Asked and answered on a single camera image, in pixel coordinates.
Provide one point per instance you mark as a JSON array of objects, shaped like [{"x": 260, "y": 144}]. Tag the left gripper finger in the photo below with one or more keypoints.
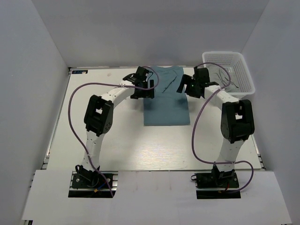
[
  {"x": 151, "y": 91},
  {"x": 140, "y": 93}
]

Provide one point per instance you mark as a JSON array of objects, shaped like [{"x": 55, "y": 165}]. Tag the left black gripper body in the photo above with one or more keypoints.
[{"x": 145, "y": 84}]

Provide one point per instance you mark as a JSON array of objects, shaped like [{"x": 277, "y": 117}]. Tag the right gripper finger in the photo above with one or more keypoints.
[
  {"x": 186, "y": 79},
  {"x": 181, "y": 87}
]

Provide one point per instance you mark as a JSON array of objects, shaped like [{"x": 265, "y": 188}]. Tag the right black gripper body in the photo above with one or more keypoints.
[{"x": 191, "y": 88}]

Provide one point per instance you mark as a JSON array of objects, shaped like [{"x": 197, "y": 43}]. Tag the blue t-shirt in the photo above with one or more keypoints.
[{"x": 168, "y": 107}]

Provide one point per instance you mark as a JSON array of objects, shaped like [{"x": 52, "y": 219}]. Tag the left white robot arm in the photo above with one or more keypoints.
[{"x": 98, "y": 118}]

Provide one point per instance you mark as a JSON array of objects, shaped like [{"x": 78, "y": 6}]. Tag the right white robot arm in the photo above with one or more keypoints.
[{"x": 237, "y": 121}]

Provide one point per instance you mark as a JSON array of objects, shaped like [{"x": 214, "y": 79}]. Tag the grey t-shirt in basket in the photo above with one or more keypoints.
[{"x": 219, "y": 76}]

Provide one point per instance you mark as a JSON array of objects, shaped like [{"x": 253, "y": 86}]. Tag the white plastic basket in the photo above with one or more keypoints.
[{"x": 235, "y": 60}]

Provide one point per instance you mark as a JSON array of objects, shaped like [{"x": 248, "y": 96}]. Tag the blue label sticker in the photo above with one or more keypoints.
[{"x": 79, "y": 72}]

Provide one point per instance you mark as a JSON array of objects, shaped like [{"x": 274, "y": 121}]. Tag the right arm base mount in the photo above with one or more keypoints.
[{"x": 209, "y": 189}]

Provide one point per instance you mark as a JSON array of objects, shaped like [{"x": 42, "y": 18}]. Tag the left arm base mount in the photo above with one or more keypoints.
[{"x": 90, "y": 184}]

